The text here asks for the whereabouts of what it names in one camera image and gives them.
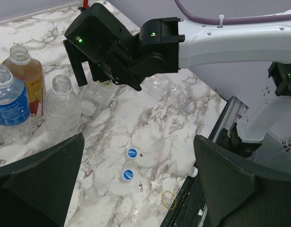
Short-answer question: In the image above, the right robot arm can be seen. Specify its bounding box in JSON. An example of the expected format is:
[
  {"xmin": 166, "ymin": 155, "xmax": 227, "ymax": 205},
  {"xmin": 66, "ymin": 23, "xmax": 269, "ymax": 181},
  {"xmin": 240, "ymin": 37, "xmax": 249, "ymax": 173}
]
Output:
[{"xmin": 63, "ymin": 3, "xmax": 291, "ymax": 227}]

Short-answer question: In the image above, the blue label water bottle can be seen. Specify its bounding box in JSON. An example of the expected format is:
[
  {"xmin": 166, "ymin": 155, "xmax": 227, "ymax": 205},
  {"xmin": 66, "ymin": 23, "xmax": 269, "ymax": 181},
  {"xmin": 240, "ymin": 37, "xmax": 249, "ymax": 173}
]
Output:
[{"xmin": 0, "ymin": 64, "xmax": 32, "ymax": 144}]

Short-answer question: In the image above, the orange label clear bottle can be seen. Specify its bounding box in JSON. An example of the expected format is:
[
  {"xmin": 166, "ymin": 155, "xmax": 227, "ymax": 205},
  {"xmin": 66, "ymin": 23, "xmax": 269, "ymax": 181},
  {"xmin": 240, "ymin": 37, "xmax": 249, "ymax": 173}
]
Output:
[{"xmin": 80, "ymin": 72, "xmax": 115, "ymax": 117}]

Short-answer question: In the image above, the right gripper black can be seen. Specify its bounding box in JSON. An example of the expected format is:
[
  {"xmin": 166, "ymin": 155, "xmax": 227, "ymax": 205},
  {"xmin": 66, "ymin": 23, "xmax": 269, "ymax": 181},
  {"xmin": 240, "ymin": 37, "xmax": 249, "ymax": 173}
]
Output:
[{"xmin": 63, "ymin": 3, "xmax": 164, "ymax": 91}]

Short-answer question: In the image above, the clear plastic bottle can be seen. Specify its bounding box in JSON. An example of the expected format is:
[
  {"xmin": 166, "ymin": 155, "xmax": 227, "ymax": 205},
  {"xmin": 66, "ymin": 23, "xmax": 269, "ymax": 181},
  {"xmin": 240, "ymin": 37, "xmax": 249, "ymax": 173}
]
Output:
[
  {"xmin": 44, "ymin": 75, "xmax": 81, "ymax": 145},
  {"xmin": 141, "ymin": 74, "xmax": 195, "ymax": 113}
]

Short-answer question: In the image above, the yellow rubber band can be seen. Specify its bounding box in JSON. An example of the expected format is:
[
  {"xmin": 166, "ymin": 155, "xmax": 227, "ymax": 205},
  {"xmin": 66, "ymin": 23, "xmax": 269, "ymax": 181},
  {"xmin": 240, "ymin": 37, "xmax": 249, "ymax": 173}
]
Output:
[{"xmin": 161, "ymin": 191, "xmax": 177, "ymax": 210}]

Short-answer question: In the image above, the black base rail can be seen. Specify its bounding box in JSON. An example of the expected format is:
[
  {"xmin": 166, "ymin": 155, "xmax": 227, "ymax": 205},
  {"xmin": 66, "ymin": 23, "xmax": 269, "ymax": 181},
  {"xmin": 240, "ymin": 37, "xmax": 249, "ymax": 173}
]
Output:
[{"xmin": 161, "ymin": 98, "xmax": 231, "ymax": 227}]

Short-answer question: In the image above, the golden energy drink bottle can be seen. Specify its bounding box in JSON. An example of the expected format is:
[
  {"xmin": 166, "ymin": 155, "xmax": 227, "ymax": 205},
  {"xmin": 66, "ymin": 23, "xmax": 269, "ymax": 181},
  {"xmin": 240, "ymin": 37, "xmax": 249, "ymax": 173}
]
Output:
[{"xmin": 2, "ymin": 45, "xmax": 46, "ymax": 117}]

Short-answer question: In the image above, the blue white bottle cap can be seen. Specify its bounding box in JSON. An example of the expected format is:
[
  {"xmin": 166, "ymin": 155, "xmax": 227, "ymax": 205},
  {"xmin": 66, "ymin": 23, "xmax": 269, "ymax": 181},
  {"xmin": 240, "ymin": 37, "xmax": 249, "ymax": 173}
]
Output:
[{"xmin": 121, "ymin": 169, "xmax": 134, "ymax": 182}]

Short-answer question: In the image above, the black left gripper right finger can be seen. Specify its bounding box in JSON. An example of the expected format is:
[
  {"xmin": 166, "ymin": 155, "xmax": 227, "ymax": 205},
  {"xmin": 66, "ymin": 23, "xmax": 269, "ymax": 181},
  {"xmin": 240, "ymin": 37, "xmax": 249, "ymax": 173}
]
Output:
[{"xmin": 194, "ymin": 135, "xmax": 291, "ymax": 227}]

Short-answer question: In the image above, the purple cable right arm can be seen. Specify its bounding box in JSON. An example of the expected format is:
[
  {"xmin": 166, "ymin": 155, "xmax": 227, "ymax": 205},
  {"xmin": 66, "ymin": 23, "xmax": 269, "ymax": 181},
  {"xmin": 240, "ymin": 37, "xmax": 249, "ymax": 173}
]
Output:
[{"xmin": 175, "ymin": 0, "xmax": 291, "ymax": 26}]

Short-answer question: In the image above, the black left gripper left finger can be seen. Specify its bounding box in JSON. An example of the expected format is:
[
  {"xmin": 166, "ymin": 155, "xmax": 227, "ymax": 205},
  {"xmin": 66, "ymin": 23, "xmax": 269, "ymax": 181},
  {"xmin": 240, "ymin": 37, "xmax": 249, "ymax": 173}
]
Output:
[{"xmin": 0, "ymin": 133, "xmax": 85, "ymax": 227}]

